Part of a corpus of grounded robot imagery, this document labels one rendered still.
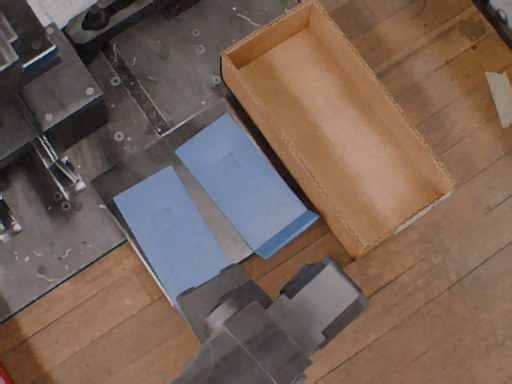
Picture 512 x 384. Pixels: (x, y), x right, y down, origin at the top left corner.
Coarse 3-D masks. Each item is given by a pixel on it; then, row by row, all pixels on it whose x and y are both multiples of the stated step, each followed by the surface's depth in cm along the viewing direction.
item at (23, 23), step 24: (0, 0) 89; (24, 0) 89; (0, 24) 87; (24, 24) 89; (0, 48) 84; (24, 48) 88; (48, 48) 88; (0, 72) 83; (24, 72) 88; (0, 96) 89
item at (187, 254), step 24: (168, 168) 108; (144, 192) 107; (168, 192) 107; (144, 216) 106; (192, 216) 107; (144, 240) 106; (168, 240) 106; (192, 240) 106; (168, 264) 105; (192, 264) 105; (216, 264) 105; (168, 288) 105
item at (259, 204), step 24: (216, 120) 109; (192, 144) 109; (216, 144) 109; (240, 144) 109; (192, 168) 108; (216, 168) 108; (264, 168) 108; (216, 192) 107; (240, 192) 107; (264, 192) 107; (288, 192) 107; (240, 216) 107; (264, 216) 107; (288, 216) 107; (312, 216) 105; (264, 240) 106; (288, 240) 104
